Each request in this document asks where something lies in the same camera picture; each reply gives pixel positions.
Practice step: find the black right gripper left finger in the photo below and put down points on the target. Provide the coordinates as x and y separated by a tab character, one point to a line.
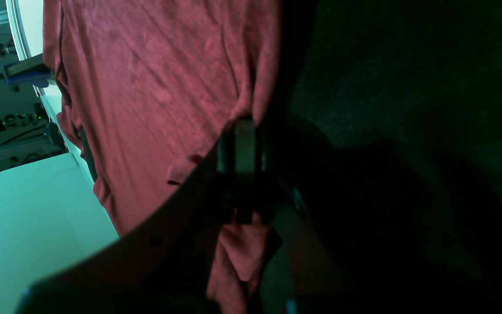
163	266

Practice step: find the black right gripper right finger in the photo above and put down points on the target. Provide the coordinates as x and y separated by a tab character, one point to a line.
388	227

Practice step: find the red long-sleeve T-shirt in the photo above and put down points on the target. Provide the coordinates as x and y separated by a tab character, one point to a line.
152	82

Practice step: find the black table cloth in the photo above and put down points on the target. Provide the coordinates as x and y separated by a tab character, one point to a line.
360	69

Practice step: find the blue clamp at right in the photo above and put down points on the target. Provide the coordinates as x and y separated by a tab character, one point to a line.
32	70

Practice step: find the white right table frame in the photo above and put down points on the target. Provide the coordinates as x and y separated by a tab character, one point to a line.
49	219

